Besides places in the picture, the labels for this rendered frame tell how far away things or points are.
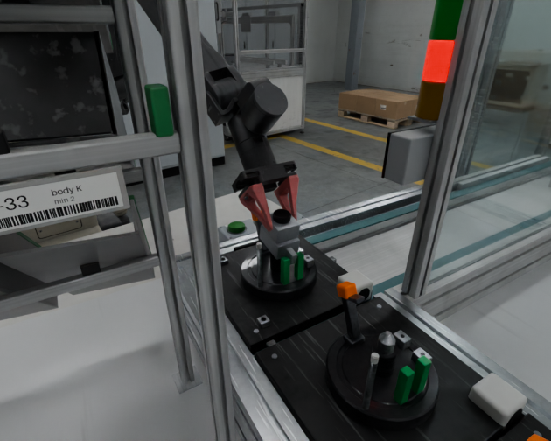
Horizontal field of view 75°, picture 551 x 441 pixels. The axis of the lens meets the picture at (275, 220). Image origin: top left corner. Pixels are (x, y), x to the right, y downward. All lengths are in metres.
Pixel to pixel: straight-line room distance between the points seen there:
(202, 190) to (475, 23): 0.39
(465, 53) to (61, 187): 0.47
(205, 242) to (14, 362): 0.57
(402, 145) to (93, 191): 0.42
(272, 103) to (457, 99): 0.25
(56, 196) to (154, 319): 0.55
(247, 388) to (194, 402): 0.14
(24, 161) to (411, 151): 0.45
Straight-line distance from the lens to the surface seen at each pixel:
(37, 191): 0.25
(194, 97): 0.26
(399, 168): 0.56
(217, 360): 0.38
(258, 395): 0.52
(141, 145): 0.25
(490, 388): 0.54
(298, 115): 5.43
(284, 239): 0.59
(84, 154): 0.25
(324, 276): 0.67
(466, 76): 0.54
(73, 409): 0.69
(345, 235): 0.87
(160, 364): 0.70
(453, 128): 0.55
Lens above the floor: 1.37
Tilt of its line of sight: 28 degrees down
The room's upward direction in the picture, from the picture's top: straight up
